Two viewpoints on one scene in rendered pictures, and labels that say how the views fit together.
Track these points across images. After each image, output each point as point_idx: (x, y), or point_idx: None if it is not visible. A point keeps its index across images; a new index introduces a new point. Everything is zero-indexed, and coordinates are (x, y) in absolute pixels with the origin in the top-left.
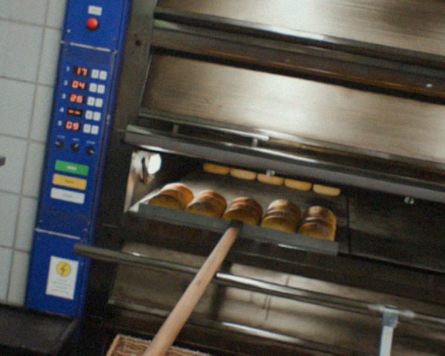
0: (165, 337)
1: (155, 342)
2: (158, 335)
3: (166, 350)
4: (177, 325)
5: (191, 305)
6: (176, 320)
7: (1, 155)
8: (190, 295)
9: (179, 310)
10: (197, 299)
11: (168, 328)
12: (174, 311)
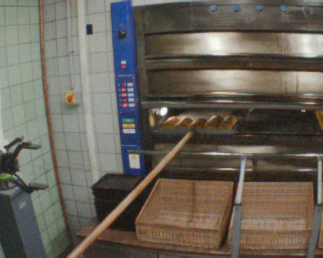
0: (144, 181)
1: (140, 183)
2: (142, 181)
3: (144, 186)
4: (151, 176)
5: (160, 167)
6: (151, 174)
7: (40, 144)
8: (161, 163)
9: (154, 170)
10: (164, 164)
11: (147, 177)
12: (151, 171)
